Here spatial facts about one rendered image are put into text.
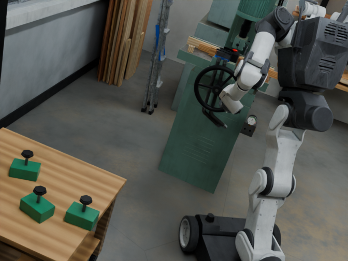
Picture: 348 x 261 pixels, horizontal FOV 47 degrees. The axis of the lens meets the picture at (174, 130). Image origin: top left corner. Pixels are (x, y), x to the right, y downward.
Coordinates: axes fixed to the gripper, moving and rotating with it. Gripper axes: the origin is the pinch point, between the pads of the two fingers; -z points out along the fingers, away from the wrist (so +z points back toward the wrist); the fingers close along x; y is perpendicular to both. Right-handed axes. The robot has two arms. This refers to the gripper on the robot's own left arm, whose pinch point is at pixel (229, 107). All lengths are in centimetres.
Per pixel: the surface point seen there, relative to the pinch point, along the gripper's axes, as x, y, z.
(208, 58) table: -25.9, 28.3, -29.3
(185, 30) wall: -99, 107, -263
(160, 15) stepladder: -85, 63, -94
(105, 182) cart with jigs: -35, -59, 47
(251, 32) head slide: -8, 56, -37
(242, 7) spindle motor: -17, 62, -17
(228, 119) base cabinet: 0.4, -1.4, -41.2
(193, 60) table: -33.7, 22.8, -27.3
